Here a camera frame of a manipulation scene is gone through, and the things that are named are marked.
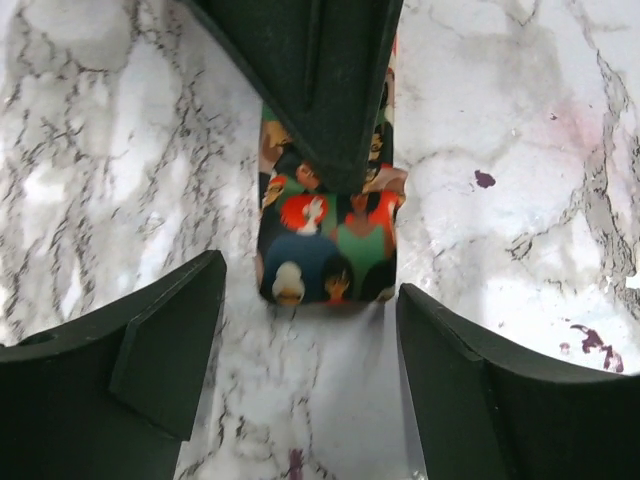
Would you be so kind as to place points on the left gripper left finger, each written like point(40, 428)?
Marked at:
point(113, 394)

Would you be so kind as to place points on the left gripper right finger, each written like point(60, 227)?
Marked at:
point(477, 405)

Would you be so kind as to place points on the colourful patterned necktie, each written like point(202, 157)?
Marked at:
point(315, 246)

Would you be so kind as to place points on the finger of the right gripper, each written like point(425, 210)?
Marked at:
point(319, 65)

